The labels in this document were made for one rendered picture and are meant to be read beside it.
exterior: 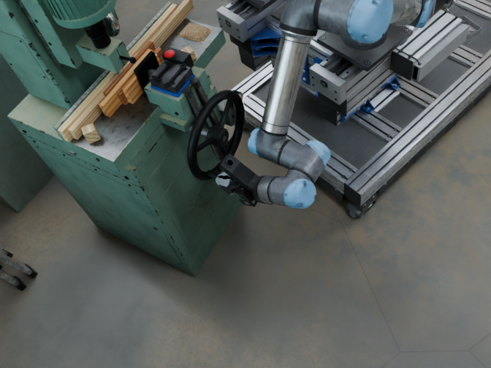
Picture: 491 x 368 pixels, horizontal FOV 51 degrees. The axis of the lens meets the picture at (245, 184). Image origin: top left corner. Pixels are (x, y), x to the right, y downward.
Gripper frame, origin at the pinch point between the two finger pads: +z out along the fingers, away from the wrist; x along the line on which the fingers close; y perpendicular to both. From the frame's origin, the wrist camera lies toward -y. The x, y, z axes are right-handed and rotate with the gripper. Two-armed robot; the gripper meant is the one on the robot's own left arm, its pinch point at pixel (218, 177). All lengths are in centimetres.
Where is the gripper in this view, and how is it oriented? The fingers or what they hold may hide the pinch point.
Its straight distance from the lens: 156.0
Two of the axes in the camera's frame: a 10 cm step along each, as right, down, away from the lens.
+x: 5.4, -7.7, 3.5
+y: 5.5, 6.3, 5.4
